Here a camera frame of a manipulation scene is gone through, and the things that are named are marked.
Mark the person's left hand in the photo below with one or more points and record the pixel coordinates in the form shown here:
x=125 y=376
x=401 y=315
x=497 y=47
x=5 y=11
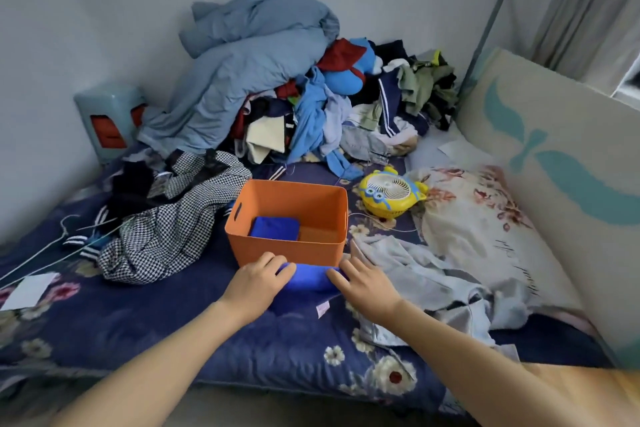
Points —
x=255 y=289

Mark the grey metal drying rack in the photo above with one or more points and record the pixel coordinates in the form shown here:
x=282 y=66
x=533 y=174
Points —
x=492 y=16

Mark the person's left forearm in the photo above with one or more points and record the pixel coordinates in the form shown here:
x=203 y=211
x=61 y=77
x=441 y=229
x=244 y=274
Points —
x=150 y=376

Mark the pile of mixed clothes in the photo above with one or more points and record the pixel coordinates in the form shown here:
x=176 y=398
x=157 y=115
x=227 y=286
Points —
x=380 y=106

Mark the white floral pillow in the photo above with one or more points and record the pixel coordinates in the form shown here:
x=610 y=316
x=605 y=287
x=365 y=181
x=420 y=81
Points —
x=480 y=241

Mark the crumpled grey white garment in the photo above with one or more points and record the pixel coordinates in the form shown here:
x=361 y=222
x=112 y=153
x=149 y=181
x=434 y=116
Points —
x=425 y=281

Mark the black white houndstooth garment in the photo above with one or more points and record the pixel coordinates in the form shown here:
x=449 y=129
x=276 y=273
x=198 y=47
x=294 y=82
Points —
x=165 y=236

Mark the white headboard with teal print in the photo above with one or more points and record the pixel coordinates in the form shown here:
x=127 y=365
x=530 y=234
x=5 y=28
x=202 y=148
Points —
x=575 y=131

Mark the cream folded fabric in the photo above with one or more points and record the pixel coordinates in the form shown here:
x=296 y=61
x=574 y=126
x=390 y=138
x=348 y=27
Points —
x=265 y=139

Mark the yellow cartoon desk fan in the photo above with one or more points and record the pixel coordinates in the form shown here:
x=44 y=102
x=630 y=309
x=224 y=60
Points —
x=390 y=194

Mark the person's right forearm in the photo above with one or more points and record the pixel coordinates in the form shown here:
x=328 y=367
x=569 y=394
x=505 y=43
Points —
x=490 y=376

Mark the small white paper card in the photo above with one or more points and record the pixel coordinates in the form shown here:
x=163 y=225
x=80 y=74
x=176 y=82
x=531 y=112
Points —
x=30 y=290

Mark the teal plastic stool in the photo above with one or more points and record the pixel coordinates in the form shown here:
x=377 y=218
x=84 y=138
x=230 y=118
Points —
x=107 y=99

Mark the person's right hand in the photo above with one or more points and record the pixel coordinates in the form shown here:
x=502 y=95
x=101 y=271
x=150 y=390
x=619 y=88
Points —
x=370 y=291

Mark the blue towel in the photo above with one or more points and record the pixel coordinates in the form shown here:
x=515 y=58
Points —
x=275 y=228
x=310 y=281

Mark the blue plush toy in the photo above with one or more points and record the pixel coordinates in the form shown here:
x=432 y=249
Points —
x=345 y=79

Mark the bed with blue floral sheet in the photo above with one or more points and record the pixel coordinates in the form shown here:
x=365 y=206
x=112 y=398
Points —
x=175 y=321

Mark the light blue duvet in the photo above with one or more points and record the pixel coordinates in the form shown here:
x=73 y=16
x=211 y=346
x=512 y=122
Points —
x=225 y=91

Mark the white paper sheet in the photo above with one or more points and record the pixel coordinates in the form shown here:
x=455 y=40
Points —
x=465 y=151

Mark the beige patterned curtain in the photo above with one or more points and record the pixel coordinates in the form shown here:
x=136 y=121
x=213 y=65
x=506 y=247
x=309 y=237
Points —
x=590 y=16

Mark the orange plastic storage bin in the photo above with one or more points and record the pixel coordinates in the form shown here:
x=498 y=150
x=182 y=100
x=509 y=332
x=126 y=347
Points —
x=290 y=249

